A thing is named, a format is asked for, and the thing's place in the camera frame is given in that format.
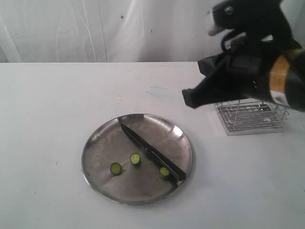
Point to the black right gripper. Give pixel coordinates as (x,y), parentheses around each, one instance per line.
(238,74)

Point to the black handled serrated knife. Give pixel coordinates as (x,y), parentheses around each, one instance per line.
(176,172)

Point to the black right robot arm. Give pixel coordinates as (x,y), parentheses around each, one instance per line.
(287,81)

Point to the round steel plate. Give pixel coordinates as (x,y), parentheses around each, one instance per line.
(140,184)

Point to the steel wire utensil rack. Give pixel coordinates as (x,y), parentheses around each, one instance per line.
(251,117)

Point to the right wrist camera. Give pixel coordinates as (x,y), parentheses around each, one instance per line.
(239,14)

